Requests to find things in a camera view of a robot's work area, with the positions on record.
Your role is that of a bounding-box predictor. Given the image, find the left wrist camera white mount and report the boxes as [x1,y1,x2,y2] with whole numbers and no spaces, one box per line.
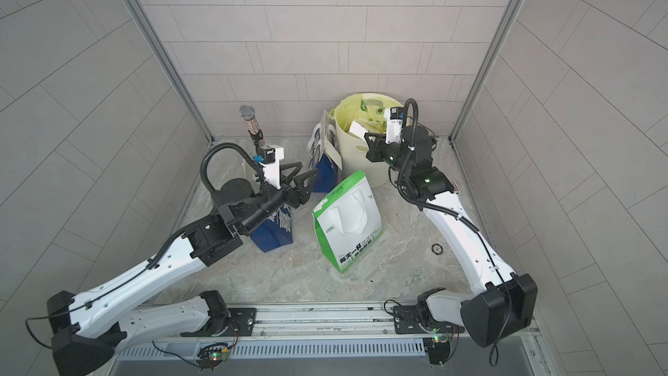
[254,146,285,189]

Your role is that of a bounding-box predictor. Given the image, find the glitter microphone on black stand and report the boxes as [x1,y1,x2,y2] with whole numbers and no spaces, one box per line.
[239,104,265,147]

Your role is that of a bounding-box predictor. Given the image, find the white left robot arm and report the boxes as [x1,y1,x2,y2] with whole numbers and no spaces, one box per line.
[43,143,318,375]

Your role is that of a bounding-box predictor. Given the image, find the yellow-green avocado bin liner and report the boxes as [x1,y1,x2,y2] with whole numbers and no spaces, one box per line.
[332,92,404,144]

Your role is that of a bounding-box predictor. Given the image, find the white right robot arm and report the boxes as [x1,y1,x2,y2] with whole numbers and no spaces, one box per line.
[365,99,538,347]

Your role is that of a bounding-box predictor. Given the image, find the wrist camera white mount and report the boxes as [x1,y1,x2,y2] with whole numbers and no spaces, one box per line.
[254,146,285,189]
[384,106,405,144]

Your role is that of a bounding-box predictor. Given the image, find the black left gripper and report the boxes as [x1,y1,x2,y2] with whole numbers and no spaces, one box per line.
[237,160,318,234]

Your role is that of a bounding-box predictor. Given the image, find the green white paper bag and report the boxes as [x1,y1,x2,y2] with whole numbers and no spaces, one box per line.
[312,171,383,273]

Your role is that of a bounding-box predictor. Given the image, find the white plastic waste bin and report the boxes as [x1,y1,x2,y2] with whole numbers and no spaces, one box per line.
[336,125,388,188]

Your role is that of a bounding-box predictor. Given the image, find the blue white paper bag rear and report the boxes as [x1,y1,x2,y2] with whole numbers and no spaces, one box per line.
[307,111,342,193]

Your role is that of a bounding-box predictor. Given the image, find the shredded paper pieces in bin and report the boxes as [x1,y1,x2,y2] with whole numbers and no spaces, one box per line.
[346,116,386,135]

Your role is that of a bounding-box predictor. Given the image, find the blue white paper bag front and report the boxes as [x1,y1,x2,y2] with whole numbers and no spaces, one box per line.
[250,206,293,252]

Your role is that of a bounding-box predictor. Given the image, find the blue white paper bag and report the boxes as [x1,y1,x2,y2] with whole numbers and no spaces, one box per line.
[307,111,342,193]
[250,206,293,252]

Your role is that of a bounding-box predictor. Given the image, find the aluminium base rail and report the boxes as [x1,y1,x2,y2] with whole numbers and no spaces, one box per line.
[111,298,539,361]

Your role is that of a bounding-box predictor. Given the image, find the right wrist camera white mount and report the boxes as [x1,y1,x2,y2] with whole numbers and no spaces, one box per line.
[384,106,405,144]

